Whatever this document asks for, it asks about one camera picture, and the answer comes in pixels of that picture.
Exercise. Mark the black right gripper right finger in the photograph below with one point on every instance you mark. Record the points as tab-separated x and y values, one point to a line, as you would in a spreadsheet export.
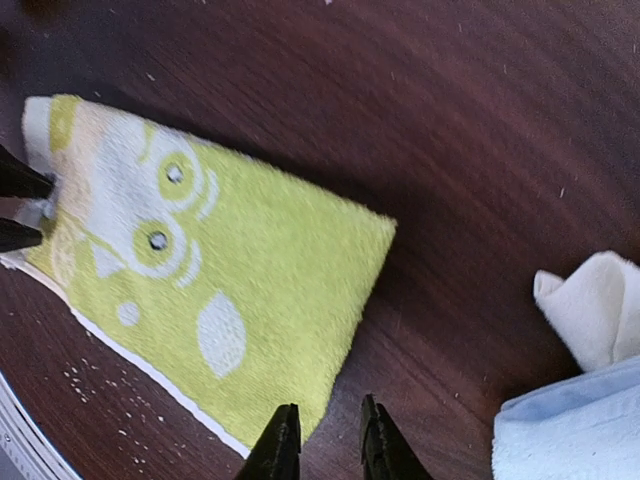
385	453

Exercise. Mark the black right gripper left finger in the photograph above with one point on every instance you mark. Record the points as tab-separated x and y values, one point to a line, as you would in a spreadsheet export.
276	454

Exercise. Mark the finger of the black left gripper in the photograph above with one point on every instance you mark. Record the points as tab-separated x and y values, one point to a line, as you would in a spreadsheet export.
15	236
17	180

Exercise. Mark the green patterned towel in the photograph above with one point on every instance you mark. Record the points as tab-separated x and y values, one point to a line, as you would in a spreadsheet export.
234	285

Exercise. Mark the light blue towel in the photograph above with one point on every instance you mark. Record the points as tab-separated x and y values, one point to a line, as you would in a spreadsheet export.
586	427

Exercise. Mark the cream white towel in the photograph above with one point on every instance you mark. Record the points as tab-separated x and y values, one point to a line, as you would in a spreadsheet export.
595	311

